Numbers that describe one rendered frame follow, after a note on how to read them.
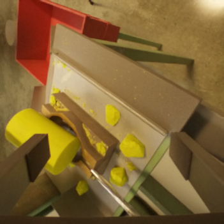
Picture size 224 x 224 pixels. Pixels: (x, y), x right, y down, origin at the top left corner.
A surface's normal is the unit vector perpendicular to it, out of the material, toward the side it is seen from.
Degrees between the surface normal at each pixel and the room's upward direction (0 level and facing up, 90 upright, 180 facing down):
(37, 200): 90
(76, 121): 90
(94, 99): 0
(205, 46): 0
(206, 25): 0
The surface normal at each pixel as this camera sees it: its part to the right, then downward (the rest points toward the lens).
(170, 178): -0.64, 0.21
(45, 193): 0.32, -0.81
